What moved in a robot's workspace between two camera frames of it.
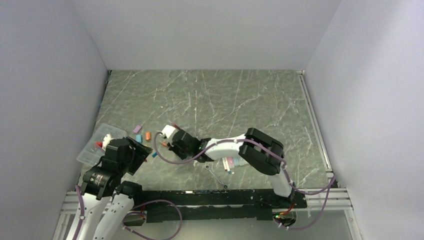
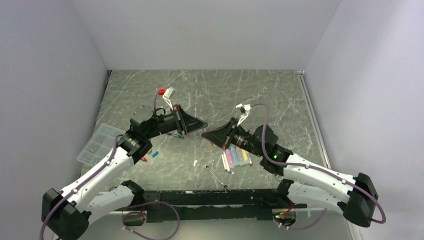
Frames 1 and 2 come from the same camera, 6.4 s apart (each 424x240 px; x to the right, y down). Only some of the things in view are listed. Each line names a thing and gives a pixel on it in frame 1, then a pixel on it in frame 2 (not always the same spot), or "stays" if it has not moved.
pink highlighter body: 231,164 stays
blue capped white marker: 227,165 stays
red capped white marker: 224,164 stays
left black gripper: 141,152 -> 183,121
